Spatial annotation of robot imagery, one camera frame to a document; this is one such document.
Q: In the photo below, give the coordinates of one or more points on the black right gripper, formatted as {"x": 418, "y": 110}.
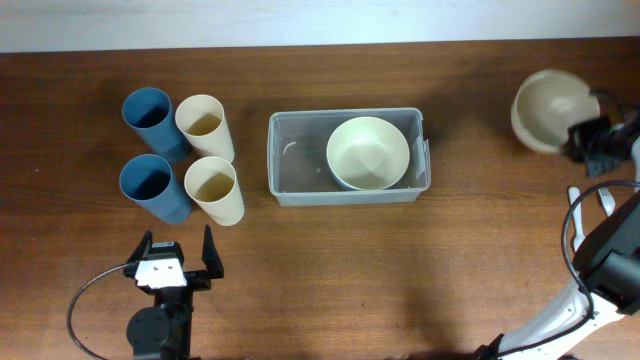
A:
{"x": 573, "y": 146}

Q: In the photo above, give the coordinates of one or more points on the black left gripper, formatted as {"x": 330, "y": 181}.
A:
{"x": 202, "y": 280}

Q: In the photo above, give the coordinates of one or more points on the cream bowl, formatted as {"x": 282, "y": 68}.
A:
{"x": 546, "y": 105}
{"x": 367, "y": 144}

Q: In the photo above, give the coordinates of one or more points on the cream cup front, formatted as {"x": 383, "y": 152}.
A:
{"x": 213, "y": 184}

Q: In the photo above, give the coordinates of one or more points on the cream cup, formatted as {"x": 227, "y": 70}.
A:
{"x": 213, "y": 184}
{"x": 202, "y": 120}

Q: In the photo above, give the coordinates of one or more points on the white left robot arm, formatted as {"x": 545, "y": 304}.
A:
{"x": 163, "y": 331}

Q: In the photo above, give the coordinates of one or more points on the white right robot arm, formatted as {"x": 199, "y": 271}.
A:
{"x": 604, "y": 269}

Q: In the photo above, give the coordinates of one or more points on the clear plastic storage container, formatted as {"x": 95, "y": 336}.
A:
{"x": 298, "y": 171}

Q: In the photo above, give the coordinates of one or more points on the white plastic knife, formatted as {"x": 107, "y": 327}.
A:
{"x": 573, "y": 194}

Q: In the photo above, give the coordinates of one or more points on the white plastic fork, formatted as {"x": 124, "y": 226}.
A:
{"x": 607, "y": 201}

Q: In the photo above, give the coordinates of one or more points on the blue cup front left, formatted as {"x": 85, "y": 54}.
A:
{"x": 150, "y": 182}

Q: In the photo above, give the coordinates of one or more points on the blue cup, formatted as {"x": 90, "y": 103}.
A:
{"x": 150, "y": 182}
{"x": 150, "y": 113}

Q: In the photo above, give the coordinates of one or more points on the blue cup rear left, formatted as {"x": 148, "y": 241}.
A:
{"x": 150, "y": 113}

